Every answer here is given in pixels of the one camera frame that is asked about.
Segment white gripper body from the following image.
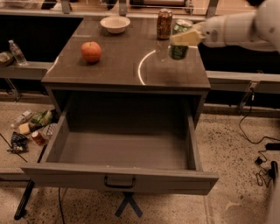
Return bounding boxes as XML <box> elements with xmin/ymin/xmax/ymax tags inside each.
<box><xmin>202</xmin><ymin>16</ymin><xmax>227</xmax><ymax>48</ymax></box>

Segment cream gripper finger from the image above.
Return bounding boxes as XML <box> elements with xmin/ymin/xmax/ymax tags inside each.
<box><xmin>192</xmin><ymin>22</ymin><xmax>205</xmax><ymax>31</ymax></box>
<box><xmin>171</xmin><ymin>29</ymin><xmax>203</xmax><ymax>46</ymax></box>

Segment green soda can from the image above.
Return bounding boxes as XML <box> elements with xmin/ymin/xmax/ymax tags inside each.
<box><xmin>169</xmin><ymin>19</ymin><xmax>193</xmax><ymax>60</ymax></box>

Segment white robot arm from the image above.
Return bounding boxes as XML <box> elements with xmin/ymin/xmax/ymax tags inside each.
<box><xmin>170</xmin><ymin>0</ymin><xmax>280</xmax><ymax>53</ymax></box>

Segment brown patterned can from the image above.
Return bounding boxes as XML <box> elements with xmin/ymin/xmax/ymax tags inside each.
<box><xmin>157</xmin><ymin>8</ymin><xmax>172</xmax><ymax>39</ymax></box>

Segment grey drawer cabinet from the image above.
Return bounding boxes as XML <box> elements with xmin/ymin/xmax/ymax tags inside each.
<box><xmin>42</xmin><ymin>17</ymin><xmax>210</xmax><ymax>123</ymax></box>

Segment open grey top drawer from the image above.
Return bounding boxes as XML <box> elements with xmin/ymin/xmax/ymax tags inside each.
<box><xmin>22</xmin><ymin>97</ymin><xmax>218</xmax><ymax>195</ymax></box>

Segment red soda can on floor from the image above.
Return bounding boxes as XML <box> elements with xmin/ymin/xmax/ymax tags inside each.
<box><xmin>31</xmin><ymin>131</ymin><xmax>46</xmax><ymax>145</ymax></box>

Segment white ceramic bowl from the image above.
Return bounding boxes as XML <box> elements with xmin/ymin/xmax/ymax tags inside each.
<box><xmin>101</xmin><ymin>16</ymin><xmax>130</xmax><ymax>34</ymax></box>

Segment red apple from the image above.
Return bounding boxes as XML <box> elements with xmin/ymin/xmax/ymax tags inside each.
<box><xmin>80</xmin><ymin>41</ymin><xmax>102</xmax><ymax>63</ymax></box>

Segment black pole right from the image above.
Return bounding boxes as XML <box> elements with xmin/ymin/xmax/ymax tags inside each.
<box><xmin>269</xmin><ymin>161</ymin><xmax>278</xmax><ymax>180</ymax></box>

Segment clear blister pack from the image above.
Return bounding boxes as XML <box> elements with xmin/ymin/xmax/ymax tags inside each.
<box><xmin>43</xmin><ymin>123</ymin><xmax>57</xmax><ymax>137</ymax></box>

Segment green chip bag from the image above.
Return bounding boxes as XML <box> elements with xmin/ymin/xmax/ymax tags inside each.
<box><xmin>31</xmin><ymin>110</ymin><xmax>53</xmax><ymax>127</ymax></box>

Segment clear plastic water bottle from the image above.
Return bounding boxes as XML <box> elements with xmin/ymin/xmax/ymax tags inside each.
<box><xmin>9</xmin><ymin>40</ymin><xmax>27</xmax><ymax>66</ymax></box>

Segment small bottle on floor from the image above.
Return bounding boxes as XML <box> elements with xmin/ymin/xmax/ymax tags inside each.
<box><xmin>10</xmin><ymin>110</ymin><xmax>32</xmax><ymax>129</ymax></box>

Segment bowl on left shelf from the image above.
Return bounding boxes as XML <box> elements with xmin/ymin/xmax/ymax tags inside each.
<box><xmin>0</xmin><ymin>52</ymin><xmax>14</xmax><ymax>67</ymax></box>

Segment yellow sponge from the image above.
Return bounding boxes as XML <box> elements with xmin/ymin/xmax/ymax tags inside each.
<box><xmin>18</xmin><ymin>122</ymin><xmax>31</xmax><ymax>135</ymax></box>

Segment dark blue snack bag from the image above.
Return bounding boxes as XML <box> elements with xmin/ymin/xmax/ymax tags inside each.
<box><xmin>9</xmin><ymin>131</ymin><xmax>28</xmax><ymax>153</ymax></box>

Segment black stand leg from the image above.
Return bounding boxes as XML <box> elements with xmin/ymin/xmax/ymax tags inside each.
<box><xmin>13</xmin><ymin>143</ymin><xmax>48</xmax><ymax>221</ymax></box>

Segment black floor cable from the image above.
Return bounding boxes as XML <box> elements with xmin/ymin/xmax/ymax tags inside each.
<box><xmin>237</xmin><ymin>87</ymin><xmax>280</xmax><ymax>145</ymax></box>

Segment black drawer handle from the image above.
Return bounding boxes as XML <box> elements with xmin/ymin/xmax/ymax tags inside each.
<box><xmin>103</xmin><ymin>176</ymin><xmax>136</xmax><ymax>189</ymax></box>

